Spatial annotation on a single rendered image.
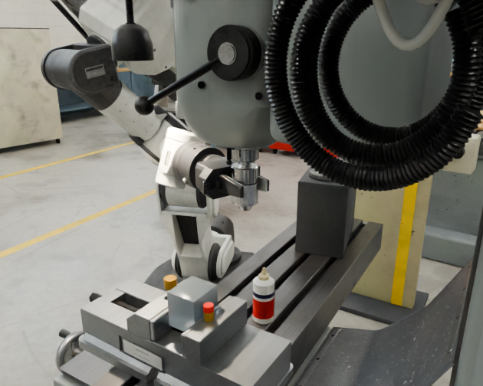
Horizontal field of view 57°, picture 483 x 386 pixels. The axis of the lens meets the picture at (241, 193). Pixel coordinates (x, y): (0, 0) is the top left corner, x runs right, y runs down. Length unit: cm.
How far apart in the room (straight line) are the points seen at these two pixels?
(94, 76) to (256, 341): 66
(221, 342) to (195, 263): 94
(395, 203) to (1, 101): 543
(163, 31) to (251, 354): 71
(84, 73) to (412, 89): 72
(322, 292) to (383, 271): 174
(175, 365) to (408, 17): 56
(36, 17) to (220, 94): 916
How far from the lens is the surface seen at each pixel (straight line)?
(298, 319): 90
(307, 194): 108
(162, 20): 107
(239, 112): 64
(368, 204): 258
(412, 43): 38
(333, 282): 102
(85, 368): 115
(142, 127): 116
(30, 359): 254
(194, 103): 68
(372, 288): 278
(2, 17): 938
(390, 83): 54
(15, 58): 685
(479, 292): 54
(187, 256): 162
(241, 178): 75
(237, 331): 74
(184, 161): 86
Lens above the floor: 147
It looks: 19 degrees down
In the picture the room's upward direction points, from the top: straight up
